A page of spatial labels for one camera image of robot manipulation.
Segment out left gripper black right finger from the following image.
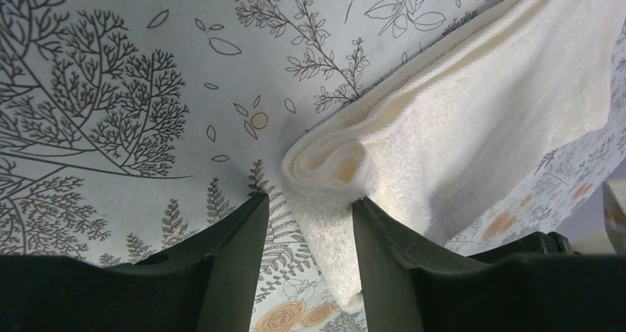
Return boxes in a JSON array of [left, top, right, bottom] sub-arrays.
[[352, 198, 625, 331]]

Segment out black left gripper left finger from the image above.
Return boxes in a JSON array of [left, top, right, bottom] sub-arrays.
[[1, 193, 269, 331]]

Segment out cream terry towel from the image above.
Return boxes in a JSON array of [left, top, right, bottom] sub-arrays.
[[281, 0, 625, 312]]

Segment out floral patterned table mat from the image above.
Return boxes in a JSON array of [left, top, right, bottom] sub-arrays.
[[1, 0, 601, 331]]

